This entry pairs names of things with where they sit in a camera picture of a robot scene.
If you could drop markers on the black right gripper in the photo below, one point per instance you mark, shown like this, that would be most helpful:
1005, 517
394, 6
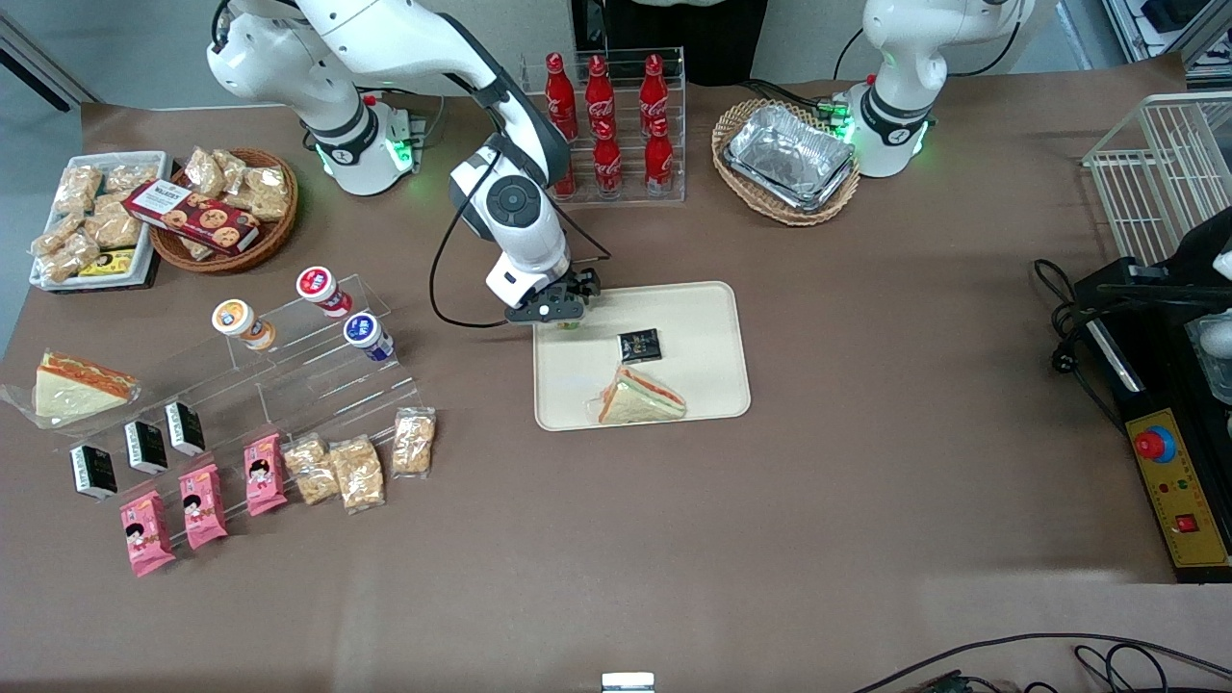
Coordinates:
581, 285

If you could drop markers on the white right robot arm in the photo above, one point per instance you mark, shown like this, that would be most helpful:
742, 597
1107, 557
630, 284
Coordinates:
385, 38

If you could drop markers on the cream plastic tray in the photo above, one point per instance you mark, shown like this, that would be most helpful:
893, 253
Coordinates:
703, 346

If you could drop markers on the blue gum bottle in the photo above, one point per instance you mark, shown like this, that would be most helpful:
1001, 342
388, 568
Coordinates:
366, 333

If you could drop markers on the aluminium foil tray stack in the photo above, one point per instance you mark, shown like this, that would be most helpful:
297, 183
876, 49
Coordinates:
789, 154

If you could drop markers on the red gum bottle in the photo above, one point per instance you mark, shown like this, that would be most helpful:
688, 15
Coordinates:
320, 286

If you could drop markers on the orange gum bottle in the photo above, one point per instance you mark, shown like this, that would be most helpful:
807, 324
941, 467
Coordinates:
236, 318

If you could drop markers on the black foil snack packet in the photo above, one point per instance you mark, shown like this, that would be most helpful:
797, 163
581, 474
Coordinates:
640, 345

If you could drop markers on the red cola bottle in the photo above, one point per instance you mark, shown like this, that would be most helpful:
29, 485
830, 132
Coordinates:
607, 164
600, 91
560, 91
659, 159
566, 183
654, 89

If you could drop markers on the plastic-wrapped triangle sandwich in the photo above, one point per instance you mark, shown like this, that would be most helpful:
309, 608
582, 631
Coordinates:
72, 390
640, 399

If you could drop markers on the wicker basket with foil trays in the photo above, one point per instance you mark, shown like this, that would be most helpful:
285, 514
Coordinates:
746, 197

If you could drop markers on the clear acrylic bottle rack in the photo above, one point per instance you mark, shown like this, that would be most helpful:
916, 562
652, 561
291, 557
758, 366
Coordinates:
679, 115

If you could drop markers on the clear-wrapped rice crispy bar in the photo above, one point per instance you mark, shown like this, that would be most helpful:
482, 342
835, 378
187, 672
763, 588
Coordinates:
67, 262
204, 173
53, 236
233, 166
265, 192
111, 226
414, 443
130, 177
358, 474
310, 470
77, 188
197, 248

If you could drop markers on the black box behind table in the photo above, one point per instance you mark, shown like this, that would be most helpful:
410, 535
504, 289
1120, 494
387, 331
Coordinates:
693, 38

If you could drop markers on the clear acrylic tiered stand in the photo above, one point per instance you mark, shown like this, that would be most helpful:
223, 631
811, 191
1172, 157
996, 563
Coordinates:
308, 385

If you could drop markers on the wicker snack basket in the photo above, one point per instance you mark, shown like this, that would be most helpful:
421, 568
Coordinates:
269, 236

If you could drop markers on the pink cartoon snack packet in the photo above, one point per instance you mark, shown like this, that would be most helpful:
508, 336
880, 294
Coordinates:
146, 534
204, 507
265, 476

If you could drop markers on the dark red cookie box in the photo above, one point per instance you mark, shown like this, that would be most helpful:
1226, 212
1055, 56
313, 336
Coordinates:
192, 217

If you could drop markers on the small black snack box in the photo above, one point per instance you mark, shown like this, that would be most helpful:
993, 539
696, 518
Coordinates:
146, 448
93, 472
185, 428

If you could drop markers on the white rectangular snack bin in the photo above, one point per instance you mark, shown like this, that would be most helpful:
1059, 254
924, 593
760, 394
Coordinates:
144, 236

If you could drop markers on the yellow snack packet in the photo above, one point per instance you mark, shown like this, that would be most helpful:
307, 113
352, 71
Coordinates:
108, 264

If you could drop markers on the black equipment unit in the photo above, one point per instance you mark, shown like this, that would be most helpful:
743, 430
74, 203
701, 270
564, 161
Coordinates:
1155, 318

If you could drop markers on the yellow emergency stop box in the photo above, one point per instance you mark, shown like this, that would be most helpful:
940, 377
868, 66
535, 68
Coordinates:
1179, 491

